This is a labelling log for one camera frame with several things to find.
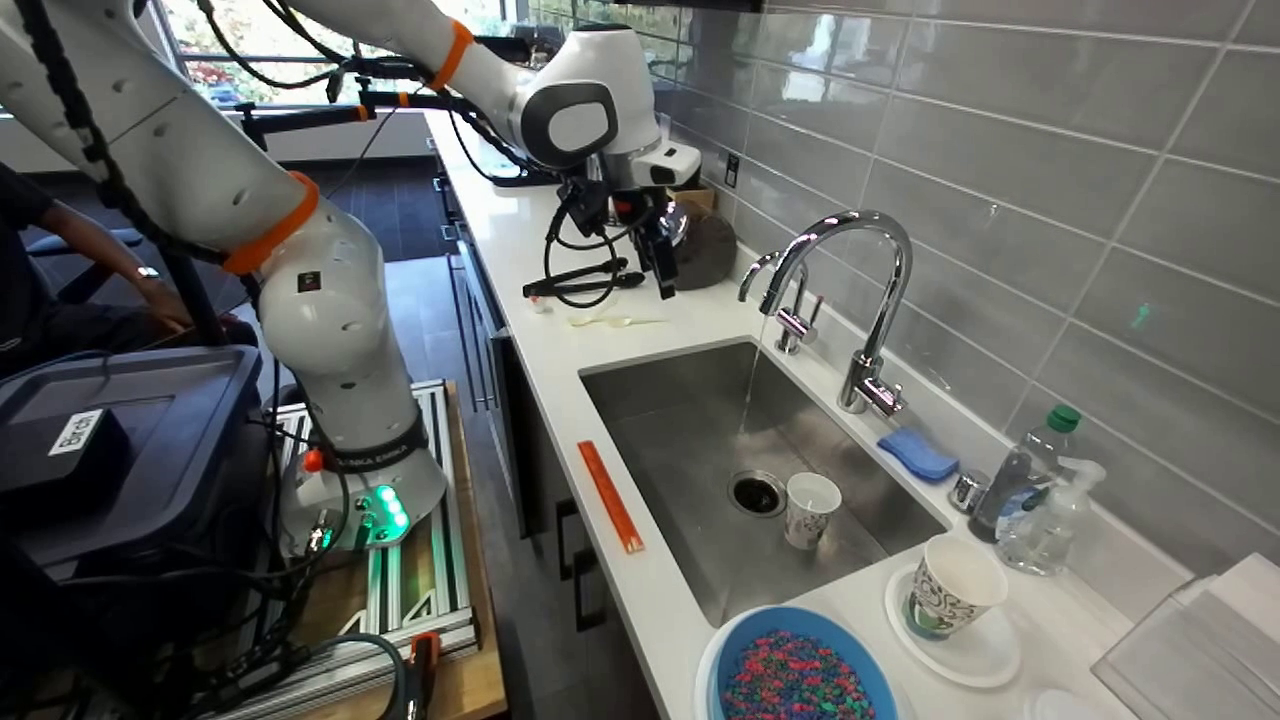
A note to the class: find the orange ruler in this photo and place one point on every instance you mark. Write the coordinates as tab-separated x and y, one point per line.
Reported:
610	495

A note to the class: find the small white cap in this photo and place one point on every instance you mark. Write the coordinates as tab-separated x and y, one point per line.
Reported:
540	305

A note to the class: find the dark blue storage tote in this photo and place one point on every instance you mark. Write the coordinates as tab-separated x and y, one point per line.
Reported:
190	420

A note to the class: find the blue bowl of beads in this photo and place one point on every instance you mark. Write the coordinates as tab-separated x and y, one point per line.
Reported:
795	675

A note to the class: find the black tongs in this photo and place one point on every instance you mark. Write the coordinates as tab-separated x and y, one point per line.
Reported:
585	281

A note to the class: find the red and black clamp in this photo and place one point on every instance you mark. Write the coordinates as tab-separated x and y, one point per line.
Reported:
424	670

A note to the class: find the cardboard box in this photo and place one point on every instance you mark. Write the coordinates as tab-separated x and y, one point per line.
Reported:
697	197

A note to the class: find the clear plastic container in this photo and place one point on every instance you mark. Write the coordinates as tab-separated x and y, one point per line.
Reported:
1200	650

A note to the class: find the blue sponge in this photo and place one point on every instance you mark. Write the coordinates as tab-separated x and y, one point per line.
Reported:
918	455

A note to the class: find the green cap plastic bottle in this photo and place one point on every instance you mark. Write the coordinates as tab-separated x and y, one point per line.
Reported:
1015	480

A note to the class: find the large patterned paper cup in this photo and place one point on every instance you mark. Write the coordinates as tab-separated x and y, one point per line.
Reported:
950	595

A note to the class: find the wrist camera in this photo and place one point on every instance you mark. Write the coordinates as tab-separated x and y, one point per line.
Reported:
588	205

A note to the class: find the small patterned paper cup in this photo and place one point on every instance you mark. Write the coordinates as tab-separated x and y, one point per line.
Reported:
808	510

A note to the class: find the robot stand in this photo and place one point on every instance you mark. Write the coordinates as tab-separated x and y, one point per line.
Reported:
455	600

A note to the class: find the white plastic spoon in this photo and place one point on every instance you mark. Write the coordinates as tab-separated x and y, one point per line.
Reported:
612	321

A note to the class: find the black box with label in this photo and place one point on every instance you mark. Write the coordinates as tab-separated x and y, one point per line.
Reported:
60	450

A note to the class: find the steel sink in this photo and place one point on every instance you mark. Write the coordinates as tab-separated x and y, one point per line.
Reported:
690	430

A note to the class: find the window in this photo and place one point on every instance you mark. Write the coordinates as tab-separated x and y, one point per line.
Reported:
250	40

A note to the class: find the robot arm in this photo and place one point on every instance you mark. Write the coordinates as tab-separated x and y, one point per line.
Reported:
330	300

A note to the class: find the small chrome tap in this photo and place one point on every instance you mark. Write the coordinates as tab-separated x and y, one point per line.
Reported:
795	325

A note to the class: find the white round lid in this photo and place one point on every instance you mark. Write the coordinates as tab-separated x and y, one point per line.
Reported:
1060	706

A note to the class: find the round brown board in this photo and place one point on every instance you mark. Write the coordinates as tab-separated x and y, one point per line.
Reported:
708	250

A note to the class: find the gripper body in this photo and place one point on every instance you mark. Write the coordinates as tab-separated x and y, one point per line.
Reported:
655	218

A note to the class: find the chrome counter button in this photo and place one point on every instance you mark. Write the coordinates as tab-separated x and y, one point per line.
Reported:
968	492

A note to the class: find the wall socket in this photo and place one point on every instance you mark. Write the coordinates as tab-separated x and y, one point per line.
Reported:
731	170

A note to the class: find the person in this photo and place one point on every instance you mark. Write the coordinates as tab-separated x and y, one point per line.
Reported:
40	290

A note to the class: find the clear pump bottle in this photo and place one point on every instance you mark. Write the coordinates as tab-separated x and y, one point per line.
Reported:
1045	530

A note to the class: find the chrome gooseneck tap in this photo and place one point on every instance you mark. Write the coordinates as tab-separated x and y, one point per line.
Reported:
890	250

